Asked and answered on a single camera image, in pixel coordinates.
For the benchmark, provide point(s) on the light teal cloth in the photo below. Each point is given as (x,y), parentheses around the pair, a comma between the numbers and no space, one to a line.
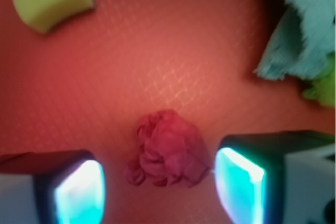
(301,42)

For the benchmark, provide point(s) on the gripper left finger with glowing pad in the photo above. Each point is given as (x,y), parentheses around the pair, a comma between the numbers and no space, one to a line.
(52,187)

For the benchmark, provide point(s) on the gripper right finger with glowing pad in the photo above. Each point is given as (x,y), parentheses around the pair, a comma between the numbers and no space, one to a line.
(281,177)

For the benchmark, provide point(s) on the red plastic tray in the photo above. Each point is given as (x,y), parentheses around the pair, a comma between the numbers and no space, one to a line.
(86,84)

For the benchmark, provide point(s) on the red paper ball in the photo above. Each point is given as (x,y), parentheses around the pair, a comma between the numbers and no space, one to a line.
(171,152)

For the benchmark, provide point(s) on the yellow-green plush toy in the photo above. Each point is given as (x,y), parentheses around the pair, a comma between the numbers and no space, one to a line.
(322,89)

